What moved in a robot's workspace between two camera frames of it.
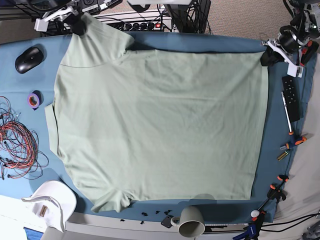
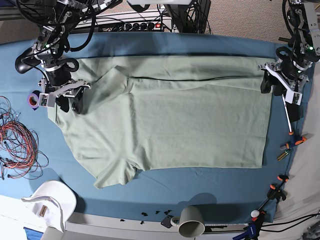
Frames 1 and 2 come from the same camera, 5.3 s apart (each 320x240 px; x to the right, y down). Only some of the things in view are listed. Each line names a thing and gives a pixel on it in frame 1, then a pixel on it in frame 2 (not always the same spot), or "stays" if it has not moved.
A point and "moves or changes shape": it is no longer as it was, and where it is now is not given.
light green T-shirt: x=157 y=125 moves or changes shape
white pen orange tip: x=290 y=133 stays
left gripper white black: x=61 y=20 → x=58 y=84
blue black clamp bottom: x=253 y=228 stays
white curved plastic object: x=54 y=202 stays
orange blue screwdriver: x=296 y=141 stays
